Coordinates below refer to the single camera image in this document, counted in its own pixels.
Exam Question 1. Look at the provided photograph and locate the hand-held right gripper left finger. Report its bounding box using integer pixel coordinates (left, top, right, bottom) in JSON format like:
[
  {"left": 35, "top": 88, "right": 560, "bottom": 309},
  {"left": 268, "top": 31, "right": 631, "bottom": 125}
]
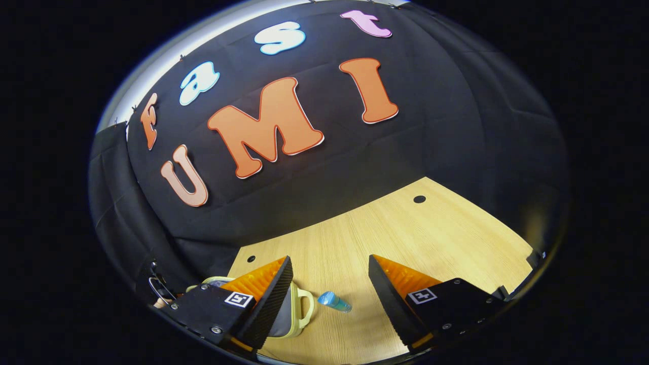
[{"left": 152, "top": 255, "right": 295, "bottom": 361}]

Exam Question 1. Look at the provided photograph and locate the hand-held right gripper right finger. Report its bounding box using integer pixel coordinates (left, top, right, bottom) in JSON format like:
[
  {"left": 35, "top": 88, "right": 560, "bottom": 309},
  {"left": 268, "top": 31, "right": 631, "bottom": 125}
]
[{"left": 368, "top": 253, "right": 508, "bottom": 355}]

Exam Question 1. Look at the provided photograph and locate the yellow transparent suitcase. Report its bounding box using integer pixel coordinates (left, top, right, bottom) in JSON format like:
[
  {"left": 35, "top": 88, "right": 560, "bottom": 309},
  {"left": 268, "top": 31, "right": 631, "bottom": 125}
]
[{"left": 187, "top": 276, "right": 316, "bottom": 339}]

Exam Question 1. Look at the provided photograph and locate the blue skin care bottle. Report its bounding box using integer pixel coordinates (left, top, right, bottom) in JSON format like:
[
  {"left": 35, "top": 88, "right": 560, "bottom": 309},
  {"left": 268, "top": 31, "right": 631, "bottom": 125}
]
[{"left": 318, "top": 291, "right": 352, "bottom": 313}]

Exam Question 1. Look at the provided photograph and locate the black backdrop cloth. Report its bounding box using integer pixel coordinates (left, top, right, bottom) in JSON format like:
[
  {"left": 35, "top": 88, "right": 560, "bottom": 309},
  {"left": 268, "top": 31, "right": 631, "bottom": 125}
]
[{"left": 89, "top": 0, "right": 571, "bottom": 305}]

